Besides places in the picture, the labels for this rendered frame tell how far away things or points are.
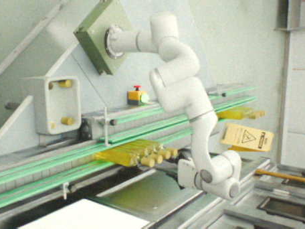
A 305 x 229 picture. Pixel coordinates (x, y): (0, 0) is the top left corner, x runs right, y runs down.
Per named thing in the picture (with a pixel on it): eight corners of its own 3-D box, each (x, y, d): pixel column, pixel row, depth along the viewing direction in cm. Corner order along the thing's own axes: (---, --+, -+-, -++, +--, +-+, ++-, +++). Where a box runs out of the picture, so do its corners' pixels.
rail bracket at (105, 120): (91, 144, 149) (114, 148, 141) (89, 106, 145) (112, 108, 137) (96, 142, 151) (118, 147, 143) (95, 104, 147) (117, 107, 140)
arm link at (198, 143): (201, 114, 115) (227, 173, 114) (173, 127, 108) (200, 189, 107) (219, 107, 108) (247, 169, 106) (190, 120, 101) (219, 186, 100)
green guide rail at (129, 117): (98, 123, 150) (112, 125, 145) (98, 121, 150) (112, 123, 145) (247, 87, 281) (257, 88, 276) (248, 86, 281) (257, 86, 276)
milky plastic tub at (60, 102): (36, 132, 142) (49, 135, 136) (31, 78, 137) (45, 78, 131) (68, 125, 155) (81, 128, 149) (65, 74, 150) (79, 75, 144)
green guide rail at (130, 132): (99, 140, 152) (112, 142, 147) (99, 137, 152) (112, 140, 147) (247, 96, 283) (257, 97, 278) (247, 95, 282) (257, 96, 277)
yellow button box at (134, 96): (127, 104, 185) (138, 105, 181) (127, 90, 184) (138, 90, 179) (135, 102, 191) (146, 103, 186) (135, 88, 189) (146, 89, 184)
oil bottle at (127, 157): (95, 159, 153) (134, 168, 139) (95, 146, 151) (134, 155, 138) (104, 156, 157) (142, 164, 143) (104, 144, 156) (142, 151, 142)
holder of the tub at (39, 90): (37, 144, 143) (49, 148, 138) (31, 78, 137) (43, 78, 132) (68, 136, 156) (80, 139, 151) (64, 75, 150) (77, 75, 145)
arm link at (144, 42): (138, 57, 149) (169, 57, 138) (132, 26, 143) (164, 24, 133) (150, 51, 155) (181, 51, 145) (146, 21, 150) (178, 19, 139)
